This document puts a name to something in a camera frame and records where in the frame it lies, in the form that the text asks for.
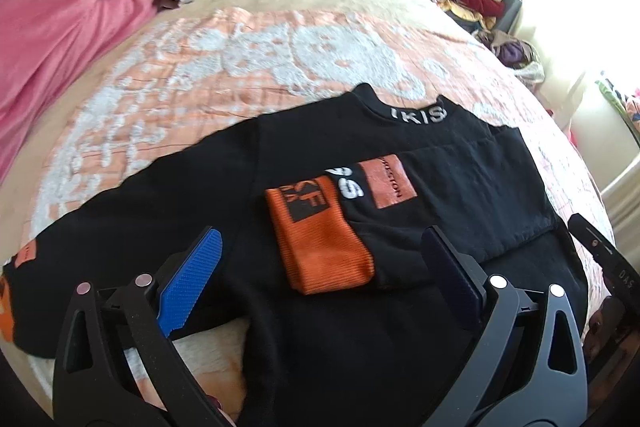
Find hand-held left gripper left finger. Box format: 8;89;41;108
51;226;238;427

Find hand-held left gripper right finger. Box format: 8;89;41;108
420;226;590;427

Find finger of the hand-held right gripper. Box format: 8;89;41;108
569;213;640;300

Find black sweatshirt with orange print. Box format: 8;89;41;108
0;83;590;427

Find purple clothes heap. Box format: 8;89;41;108
475;29;546;86

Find white cabinet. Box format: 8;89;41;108
565;72;640;208

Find green patterned cloth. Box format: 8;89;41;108
596;78;640;134

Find orange and white patterned blanket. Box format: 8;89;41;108
30;7;617;427

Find dark bedside table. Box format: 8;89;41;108
492;0;524;36

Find pink blanket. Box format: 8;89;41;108
0;0;167;182

